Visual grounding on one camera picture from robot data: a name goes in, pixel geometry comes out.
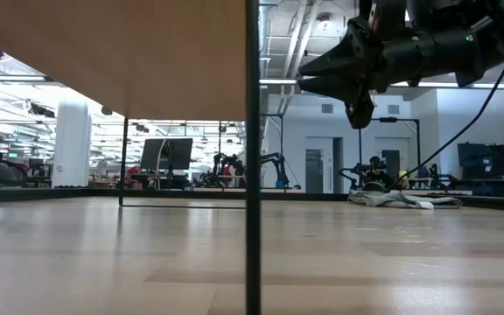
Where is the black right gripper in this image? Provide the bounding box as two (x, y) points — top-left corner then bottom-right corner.
(297, 0), (485, 130)

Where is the wooden shelf with black legs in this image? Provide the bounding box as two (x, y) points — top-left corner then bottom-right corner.
(0, 0), (263, 315)

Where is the dark door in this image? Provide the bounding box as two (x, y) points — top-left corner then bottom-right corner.
(382, 150), (401, 176)

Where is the grey door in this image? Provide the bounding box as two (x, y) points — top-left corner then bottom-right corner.
(304, 148), (325, 194)

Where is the grey folded cloth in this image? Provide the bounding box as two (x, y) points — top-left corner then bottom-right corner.
(346, 188), (464, 211)

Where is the black monitor on stand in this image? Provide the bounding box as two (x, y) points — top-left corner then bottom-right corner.
(140, 137), (194, 189)

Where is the white building column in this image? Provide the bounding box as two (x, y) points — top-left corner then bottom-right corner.
(52, 98), (93, 188)

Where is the black metal frame stand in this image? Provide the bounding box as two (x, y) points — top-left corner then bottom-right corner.
(358, 116), (423, 193)
(260, 113), (285, 189)

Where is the black aluminium table frame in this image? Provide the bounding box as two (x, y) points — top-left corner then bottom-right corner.
(0, 184), (504, 214)

